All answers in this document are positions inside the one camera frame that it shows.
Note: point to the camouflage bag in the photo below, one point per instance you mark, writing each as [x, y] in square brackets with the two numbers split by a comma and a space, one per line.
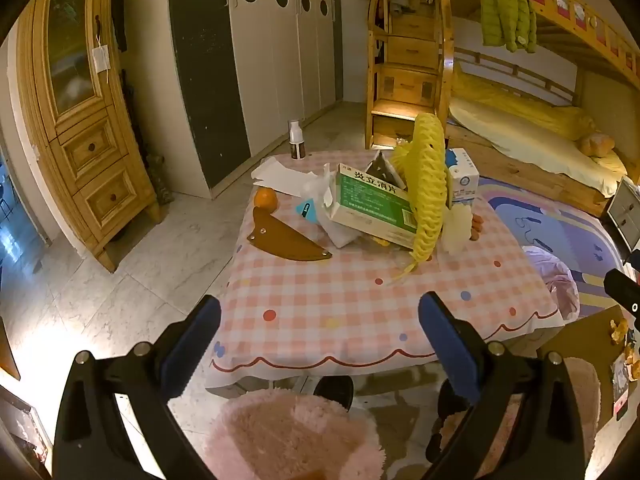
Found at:
[160, 180]

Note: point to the white paper sheet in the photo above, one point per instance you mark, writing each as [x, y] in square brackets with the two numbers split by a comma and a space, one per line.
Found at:
[280, 175]

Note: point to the pink fluffy stool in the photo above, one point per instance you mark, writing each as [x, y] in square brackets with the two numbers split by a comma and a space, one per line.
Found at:
[290, 440]

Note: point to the wooden staircase with drawers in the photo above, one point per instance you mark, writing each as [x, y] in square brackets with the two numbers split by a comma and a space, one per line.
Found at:
[407, 50]

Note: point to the green medicine box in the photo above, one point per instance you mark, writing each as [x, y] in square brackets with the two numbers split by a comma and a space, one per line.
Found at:
[370, 205]

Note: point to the pale foam sleeve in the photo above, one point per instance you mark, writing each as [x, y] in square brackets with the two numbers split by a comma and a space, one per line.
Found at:
[455, 230]

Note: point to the blue and white carton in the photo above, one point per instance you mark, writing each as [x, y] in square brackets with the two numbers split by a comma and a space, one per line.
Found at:
[462, 180]

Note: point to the small orange piece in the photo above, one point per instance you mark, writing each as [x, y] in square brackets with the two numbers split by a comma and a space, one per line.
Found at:
[477, 226]

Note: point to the wooden bunk bed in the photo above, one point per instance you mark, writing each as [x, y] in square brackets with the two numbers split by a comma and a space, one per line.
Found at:
[565, 25]

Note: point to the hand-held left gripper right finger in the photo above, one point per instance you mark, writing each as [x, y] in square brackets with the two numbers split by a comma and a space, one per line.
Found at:
[450, 350]

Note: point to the yellow foam fruit net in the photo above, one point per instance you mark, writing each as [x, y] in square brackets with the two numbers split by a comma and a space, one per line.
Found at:
[427, 185]

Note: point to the black table foot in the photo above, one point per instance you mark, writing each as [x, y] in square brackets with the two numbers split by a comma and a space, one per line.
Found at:
[332, 392]

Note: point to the white wardrobe with round holes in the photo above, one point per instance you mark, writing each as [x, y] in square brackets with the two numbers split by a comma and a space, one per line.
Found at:
[270, 60]

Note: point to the brown leather knife sheath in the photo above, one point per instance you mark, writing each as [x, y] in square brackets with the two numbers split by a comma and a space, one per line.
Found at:
[285, 240]

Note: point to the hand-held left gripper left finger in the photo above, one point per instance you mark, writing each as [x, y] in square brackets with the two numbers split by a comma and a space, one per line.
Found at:
[192, 345]

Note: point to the colourful cartoon rug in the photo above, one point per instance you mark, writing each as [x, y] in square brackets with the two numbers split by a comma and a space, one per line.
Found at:
[550, 230]

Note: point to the brown fluffy stool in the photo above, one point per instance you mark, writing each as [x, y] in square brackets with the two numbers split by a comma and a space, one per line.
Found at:
[582, 400]

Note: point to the wooden cabinet with drawers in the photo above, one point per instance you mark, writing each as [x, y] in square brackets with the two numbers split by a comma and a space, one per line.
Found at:
[90, 150]

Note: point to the yellow plush pillow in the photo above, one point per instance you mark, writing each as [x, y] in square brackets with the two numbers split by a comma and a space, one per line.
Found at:
[597, 145]

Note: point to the yellow bed mattress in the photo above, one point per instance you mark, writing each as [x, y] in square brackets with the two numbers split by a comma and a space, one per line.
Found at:
[520, 125]

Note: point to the green down jacket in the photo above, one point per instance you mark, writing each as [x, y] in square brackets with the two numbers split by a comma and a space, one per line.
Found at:
[507, 10]

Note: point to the white paper tag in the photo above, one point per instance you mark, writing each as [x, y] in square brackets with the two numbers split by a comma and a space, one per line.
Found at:
[101, 57]

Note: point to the orange fruit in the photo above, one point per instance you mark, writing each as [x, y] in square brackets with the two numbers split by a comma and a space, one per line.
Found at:
[265, 198]

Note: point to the white capped spray bottle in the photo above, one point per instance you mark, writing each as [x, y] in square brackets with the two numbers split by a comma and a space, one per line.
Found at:
[297, 142]

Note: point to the small white drawer unit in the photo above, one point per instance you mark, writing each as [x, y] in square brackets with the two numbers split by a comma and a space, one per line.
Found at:
[625, 210]

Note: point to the brown cardboard sheet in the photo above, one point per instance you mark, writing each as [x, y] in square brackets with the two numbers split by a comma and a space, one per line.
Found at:
[580, 335]

